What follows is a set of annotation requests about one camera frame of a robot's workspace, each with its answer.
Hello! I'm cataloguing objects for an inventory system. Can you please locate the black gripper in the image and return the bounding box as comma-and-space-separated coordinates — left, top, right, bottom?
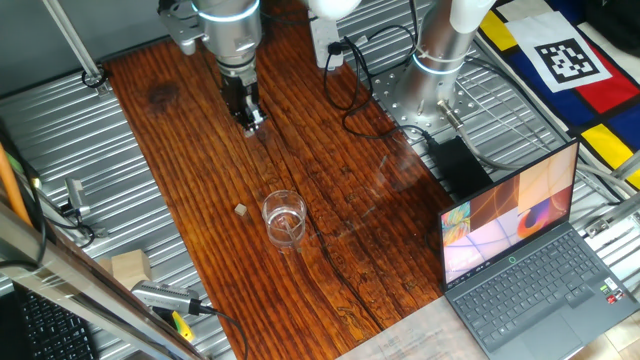
221, 73, 266, 137

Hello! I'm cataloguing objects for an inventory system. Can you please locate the clear glass rod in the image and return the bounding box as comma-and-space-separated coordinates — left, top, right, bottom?
279, 215, 304, 254

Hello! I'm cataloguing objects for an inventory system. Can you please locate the clear glass beaker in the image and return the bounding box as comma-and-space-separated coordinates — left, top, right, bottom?
261, 189, 308, 250

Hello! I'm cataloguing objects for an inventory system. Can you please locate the brown wood grain board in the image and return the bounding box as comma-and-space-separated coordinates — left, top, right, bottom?
104, 0, 456, 360

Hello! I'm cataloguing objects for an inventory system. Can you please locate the white power strip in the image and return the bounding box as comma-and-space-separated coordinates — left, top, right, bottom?
308, 14, 346, 70

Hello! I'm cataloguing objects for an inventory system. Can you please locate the slanted aluminium pole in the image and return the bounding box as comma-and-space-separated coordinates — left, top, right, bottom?
42, 0, 114, 96

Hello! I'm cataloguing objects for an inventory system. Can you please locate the large wooden block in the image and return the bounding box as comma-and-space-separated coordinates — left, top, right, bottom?
110, 249, 153, 291

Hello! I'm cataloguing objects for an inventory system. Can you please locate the black power adapter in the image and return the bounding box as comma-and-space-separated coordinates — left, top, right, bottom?
428, 135, 494, 201

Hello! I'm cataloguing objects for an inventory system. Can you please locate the yellow box green button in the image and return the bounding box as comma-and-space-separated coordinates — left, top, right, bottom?
169, 309, 195, 344

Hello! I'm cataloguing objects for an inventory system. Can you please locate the printed paper sheet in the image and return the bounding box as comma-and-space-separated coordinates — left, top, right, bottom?
337, 294, 489, 360

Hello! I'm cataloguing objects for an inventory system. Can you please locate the black keyboard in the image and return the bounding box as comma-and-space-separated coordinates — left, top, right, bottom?
14, 287, 99, 360

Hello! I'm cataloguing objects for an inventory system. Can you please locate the colour block checkered cloth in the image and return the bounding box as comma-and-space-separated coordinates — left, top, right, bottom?
474, 0, 640, 191

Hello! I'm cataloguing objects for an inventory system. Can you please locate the white fiducial marker sheet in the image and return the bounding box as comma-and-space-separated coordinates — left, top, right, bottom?
504, 10, 614, 94

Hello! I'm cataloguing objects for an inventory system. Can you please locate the grey open laptop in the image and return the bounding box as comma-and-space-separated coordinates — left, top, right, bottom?
437, 139, 640, 360

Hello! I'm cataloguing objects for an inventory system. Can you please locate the black bag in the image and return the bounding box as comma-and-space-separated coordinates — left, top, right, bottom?
584, 0, 640, 56

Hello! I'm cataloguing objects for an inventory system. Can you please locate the black power cable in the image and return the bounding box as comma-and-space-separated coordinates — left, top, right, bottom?
322, 34, 436, 144

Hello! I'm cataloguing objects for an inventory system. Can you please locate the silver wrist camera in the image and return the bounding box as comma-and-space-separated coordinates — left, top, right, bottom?
158, 0, 209, 56

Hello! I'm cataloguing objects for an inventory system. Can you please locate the perforated robot base plate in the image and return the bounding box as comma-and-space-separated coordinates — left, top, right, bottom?
369, 59, 481, 139

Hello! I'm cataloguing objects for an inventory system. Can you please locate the small grey camera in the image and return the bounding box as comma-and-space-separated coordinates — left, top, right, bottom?
59, 177, 94, 221

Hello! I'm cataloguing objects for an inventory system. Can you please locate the black camera cable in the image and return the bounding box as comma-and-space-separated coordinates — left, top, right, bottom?
197, 304, 250, 360

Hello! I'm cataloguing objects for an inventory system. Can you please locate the thick grey robot cable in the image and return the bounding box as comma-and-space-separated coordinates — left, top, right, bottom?
435, 98, 640, 199

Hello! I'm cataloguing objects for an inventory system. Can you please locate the orange cable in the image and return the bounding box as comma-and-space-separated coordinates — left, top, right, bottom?
0, 142, 32, 226

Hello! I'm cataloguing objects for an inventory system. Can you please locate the aluminium profile bracket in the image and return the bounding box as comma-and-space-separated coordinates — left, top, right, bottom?
582, 192, 640, 239

